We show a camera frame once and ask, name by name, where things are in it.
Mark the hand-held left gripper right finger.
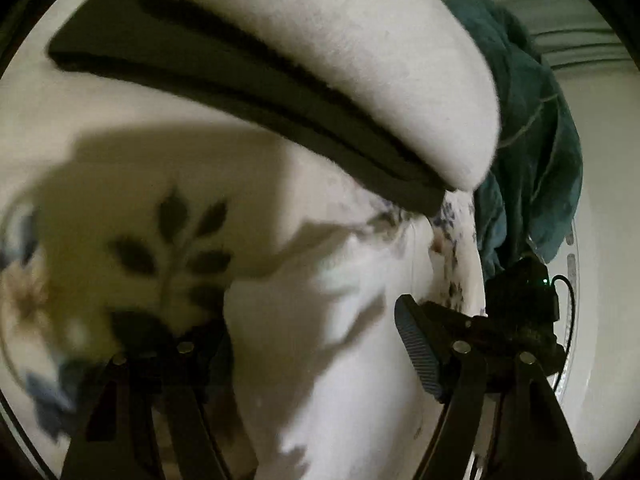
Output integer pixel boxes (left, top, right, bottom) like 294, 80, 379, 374
394, 294, 597, 480

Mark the white floral printed cloth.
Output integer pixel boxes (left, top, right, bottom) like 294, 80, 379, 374
0, 74, 489, 480

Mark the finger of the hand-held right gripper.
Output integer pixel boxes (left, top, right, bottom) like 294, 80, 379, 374
440, 307, 501, 349

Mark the white fleece cloth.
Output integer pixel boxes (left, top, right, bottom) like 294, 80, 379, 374
134, 0, 504, 194

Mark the teal cloth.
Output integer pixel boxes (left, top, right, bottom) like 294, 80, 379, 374
442, 0, 585, 282

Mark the striped blanket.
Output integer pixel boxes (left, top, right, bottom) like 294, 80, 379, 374
419, 0, 629, 70

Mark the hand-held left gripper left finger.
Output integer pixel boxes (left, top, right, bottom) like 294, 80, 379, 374
60, 316, 237, 480

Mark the black cable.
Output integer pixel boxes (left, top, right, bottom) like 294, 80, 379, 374
549, 274, 579, 393

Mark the dark folded cloth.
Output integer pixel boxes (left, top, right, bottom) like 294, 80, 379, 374
47, 0, 457, 218

